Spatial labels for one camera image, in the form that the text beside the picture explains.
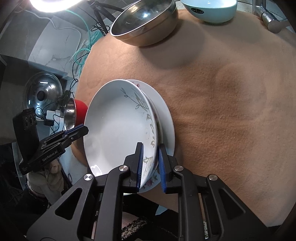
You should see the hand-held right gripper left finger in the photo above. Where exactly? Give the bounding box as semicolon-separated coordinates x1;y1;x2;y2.
26;142;145;241

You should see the steel pot lid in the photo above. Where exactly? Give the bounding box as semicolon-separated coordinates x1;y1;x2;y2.
23;71;63;116

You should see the person's left hand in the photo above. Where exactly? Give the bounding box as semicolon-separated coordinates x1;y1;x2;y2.
45;159;62;178

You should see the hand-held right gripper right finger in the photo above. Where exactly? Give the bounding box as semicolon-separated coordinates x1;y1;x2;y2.
157;144;272;241

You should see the red bowl with steel lining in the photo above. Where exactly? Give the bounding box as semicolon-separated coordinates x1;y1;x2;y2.
63;98;89;130

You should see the peach towel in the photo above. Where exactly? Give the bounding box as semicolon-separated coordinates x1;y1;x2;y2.
70;6;296;227

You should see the white power adapter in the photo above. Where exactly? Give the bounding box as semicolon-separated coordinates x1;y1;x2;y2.
44;110;62;127

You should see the pale blue ceramic bowl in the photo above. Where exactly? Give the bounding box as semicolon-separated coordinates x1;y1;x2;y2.
180;0;238;25

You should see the chrome faucet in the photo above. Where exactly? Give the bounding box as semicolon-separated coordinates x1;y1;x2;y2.
252;0;289;33

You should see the stainless steel bowl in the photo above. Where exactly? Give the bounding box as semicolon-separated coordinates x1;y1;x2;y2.
110;0;179;47

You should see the black tripod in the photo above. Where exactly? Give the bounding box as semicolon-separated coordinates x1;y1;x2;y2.
87;0;130;35

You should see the white plate with branch pattern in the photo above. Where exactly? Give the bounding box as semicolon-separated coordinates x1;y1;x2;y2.
84;79;160;189

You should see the dark clothing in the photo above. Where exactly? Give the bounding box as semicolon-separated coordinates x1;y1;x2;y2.
120;195;181;241

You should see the teal cable coil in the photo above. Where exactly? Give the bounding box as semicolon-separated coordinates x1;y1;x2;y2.
72;9;102;75

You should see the person's left forearm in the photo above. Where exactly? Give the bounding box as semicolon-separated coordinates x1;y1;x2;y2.
26;170;65;200

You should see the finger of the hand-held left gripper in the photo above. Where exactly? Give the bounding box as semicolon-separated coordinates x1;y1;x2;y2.
58;126;89;149
63;124;85;136

